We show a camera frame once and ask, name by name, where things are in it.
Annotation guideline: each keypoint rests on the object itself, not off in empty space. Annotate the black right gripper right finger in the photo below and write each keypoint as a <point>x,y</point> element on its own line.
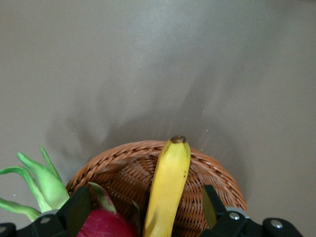
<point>222,214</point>

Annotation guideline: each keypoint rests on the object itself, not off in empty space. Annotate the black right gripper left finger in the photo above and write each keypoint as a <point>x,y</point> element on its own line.
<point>74,209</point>

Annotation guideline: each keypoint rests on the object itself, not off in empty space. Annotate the yellow banana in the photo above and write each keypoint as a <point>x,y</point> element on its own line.
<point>168,187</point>

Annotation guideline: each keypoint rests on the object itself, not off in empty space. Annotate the pink dragon fruit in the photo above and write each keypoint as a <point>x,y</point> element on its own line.
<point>49,182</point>

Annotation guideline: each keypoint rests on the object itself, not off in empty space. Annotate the brown wicker basket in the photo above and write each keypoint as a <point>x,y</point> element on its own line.
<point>123,172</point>

